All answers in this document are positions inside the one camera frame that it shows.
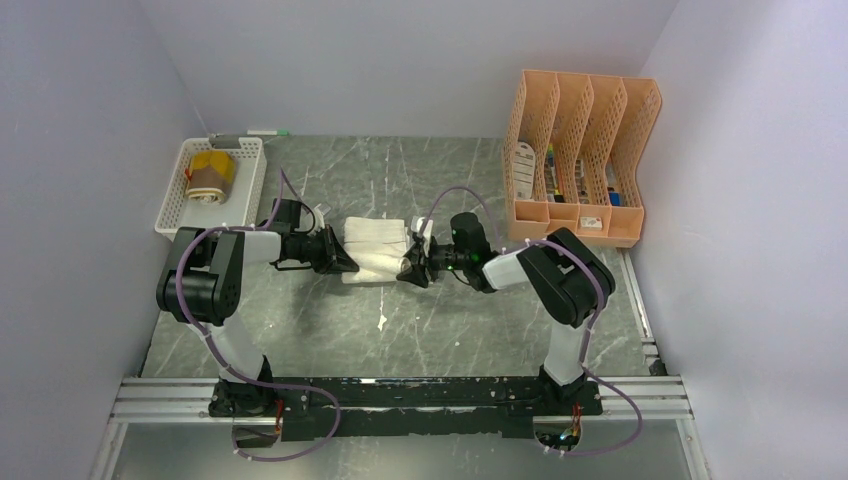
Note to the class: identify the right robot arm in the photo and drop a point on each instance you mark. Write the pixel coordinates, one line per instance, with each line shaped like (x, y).
(571, 283)

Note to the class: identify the yellow brown bear towel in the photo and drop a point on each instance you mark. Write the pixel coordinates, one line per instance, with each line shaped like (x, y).
(210, 176)

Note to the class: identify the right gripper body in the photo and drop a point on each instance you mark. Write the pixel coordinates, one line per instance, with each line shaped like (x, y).
(445, 257)

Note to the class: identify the orange file organizer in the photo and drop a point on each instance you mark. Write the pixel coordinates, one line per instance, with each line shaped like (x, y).
(571, 152)

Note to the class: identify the green white marker pen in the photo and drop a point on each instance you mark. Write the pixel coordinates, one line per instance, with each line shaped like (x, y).
(267, 133)

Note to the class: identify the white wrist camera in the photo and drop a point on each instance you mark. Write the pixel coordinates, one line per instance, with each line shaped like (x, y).
(320, 212)
(421, 229)

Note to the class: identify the white plastic basket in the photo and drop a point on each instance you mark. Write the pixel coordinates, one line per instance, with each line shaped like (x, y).
(242, 205)

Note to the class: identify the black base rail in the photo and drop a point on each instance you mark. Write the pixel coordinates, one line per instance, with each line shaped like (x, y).
(309, 408)

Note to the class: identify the cream white towel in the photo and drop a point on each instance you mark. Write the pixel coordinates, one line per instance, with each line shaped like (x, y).
(378, 247)

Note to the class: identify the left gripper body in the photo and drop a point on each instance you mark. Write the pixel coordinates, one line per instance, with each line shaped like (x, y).
(311, 249)

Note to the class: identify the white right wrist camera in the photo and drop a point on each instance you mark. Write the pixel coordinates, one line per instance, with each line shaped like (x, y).
(421, 229)

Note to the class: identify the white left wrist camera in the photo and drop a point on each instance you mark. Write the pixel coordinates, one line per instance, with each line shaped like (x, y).
(320, 212)

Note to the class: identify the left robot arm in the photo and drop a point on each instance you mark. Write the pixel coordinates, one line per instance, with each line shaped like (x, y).
(200, 285)

